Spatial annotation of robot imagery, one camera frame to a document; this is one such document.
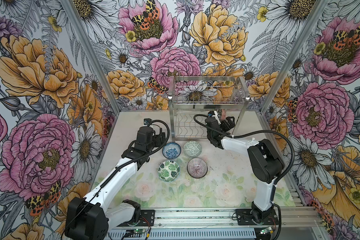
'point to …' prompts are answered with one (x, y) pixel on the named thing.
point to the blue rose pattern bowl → (171, 150)
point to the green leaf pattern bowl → (169, 170)
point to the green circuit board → (139, 230)
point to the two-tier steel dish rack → (190, 95)
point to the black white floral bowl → (223, 113)
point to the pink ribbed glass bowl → (197, 168)
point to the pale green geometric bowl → (192, 149)
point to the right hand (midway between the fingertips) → (228, 124)
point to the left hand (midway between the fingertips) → (156, 138)
